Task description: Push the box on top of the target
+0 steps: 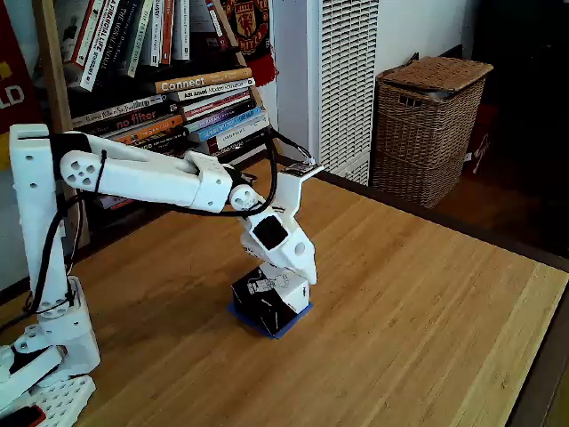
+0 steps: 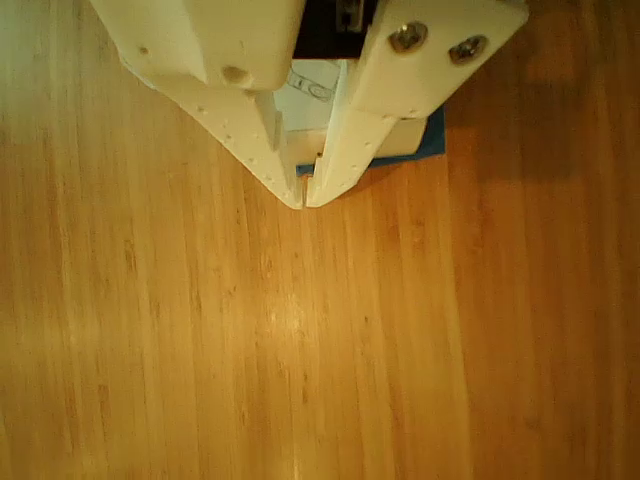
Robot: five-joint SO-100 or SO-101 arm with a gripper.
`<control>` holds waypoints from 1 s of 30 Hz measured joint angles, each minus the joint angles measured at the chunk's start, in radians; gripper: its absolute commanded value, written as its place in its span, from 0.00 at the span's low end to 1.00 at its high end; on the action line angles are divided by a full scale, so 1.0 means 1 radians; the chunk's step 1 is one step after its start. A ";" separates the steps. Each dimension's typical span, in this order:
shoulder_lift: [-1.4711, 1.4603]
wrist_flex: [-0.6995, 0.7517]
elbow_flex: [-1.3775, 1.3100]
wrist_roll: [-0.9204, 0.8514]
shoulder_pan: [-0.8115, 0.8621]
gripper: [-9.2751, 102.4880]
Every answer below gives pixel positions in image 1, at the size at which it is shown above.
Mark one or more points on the black and white box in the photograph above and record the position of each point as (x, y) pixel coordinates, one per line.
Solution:
(266, 302)

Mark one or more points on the blue tape square target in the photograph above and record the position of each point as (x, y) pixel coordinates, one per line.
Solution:
(284, 331)

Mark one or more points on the light blue book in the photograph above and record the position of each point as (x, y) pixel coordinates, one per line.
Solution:
(231, 122)

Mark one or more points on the white book titled Modern Romance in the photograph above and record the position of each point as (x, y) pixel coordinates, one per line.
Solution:
(213, 90)

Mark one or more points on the brown wicker basket with lid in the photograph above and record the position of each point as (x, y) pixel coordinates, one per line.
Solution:
(422, 133)

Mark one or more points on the tan book titled Connect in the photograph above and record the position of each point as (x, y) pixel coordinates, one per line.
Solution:
(200, 81)

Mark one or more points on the white louvered heater unit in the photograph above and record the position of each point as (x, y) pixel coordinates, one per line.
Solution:
(347, 66)

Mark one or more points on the black book titled no filter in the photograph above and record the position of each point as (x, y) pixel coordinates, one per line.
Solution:
(133, 119)

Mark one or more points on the red and white floor object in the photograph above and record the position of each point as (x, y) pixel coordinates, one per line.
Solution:
(481, 151)

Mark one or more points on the red football club scarf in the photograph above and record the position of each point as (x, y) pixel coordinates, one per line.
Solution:
(251, 35)

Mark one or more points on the orange standing book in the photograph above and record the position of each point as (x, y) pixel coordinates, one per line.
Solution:
(166, 31)

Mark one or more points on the black book Moral Animal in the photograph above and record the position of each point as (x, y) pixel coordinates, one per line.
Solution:
(113, 40)

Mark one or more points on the white red book Financial Life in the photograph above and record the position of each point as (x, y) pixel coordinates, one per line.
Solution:
(91, 44)

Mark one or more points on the red and yellow banner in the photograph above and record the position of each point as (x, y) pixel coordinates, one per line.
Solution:
(15, 89)

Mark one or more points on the red and black clamp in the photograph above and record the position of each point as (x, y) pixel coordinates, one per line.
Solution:
(22, 418)

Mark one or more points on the white bracket with camera board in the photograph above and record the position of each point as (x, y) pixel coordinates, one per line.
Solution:
(289, 191)

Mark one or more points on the white perforated base plate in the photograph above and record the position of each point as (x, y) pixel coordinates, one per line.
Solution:
(62, 400)

